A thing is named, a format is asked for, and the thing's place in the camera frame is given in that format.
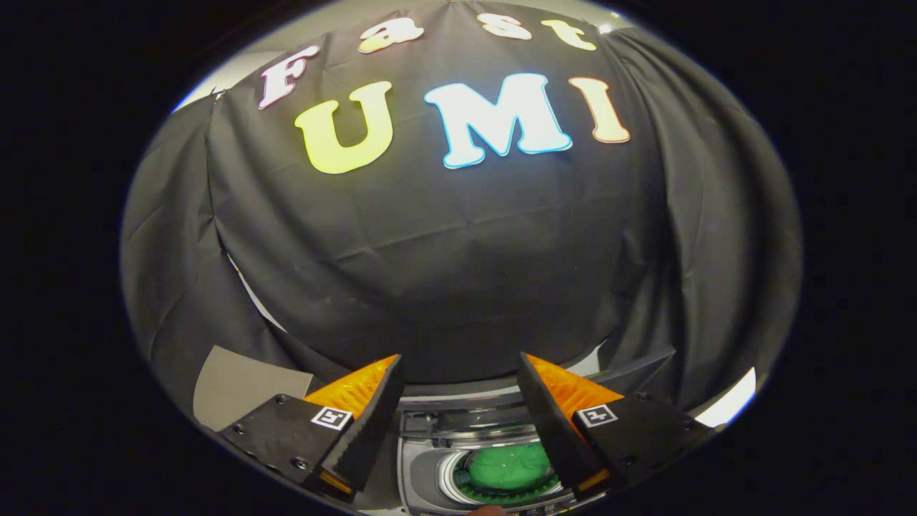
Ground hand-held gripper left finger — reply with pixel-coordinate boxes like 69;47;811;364
219;353;405;501

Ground white sheet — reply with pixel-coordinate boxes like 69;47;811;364
693;367;757;429

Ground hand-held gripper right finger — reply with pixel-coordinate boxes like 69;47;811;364
518;352;717;501

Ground green polo shirt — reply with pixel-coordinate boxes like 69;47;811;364
466;443;556;492

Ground black backdrop cloth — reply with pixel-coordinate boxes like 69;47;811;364
120;0;803;416

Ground grey washing machine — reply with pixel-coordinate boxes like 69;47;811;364
394;398;581;513

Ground grey cabinet with dark top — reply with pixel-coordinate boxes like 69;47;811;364
193;345;315;431

